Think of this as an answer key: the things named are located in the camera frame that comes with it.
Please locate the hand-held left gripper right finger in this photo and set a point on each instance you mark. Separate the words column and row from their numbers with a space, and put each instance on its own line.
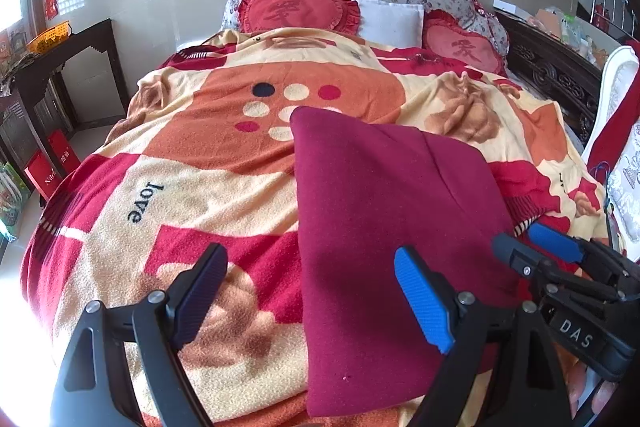
column 425, row 307

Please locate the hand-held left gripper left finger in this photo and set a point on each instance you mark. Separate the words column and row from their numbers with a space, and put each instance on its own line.
column 200, row 297

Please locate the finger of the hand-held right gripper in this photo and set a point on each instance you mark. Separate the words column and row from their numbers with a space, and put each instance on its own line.
column 555, row 239
column 517, row 254

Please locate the maroon garment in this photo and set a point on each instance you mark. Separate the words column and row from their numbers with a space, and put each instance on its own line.
column 380, row 232

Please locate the person's right hand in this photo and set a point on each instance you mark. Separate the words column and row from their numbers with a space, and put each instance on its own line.
column 587, row 389

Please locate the printed fleece blanket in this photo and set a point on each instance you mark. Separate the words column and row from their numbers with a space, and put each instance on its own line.
column 200, row 187

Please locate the red cloth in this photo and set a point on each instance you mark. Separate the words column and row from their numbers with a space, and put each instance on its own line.
column 617, row 127

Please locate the floral bedsheet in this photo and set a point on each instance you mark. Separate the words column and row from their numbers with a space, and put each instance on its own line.
column 520, row 82

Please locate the white chair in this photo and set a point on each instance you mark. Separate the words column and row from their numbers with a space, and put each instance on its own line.
column 612, row 72

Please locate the red gift box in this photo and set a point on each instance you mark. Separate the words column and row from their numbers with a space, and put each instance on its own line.
column 42, row 174
column 65, row 152

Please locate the clutter of plastic packets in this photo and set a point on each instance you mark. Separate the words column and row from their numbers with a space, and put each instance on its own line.
column 570, row 32

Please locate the green packet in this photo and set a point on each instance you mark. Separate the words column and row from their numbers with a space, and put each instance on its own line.
column 12, row 197

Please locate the red heart-shaped cushion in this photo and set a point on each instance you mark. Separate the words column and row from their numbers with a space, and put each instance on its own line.
column 462, row 44
column 295, row 9

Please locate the red fire extinguisher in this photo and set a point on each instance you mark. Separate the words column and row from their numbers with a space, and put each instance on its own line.
column 600, row 17

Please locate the red ruffled floral pillow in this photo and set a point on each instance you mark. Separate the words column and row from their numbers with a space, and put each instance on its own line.
column 482, row 14

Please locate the white box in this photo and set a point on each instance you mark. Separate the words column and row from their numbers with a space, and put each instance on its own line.
column 504, row 5

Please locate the white pillow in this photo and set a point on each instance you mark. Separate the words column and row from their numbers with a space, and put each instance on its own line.
column 390, row 22

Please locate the dark wooden side table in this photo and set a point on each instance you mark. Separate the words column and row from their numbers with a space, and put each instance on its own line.
column 95, row 42

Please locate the orange basket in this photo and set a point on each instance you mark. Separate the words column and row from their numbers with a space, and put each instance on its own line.
column 47, row 38

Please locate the dark carved wooden bed frame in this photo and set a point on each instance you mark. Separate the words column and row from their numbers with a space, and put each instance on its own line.
column 550, row 67

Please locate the red wall sign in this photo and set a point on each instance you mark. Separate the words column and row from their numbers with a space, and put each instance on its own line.
column 51, row 2

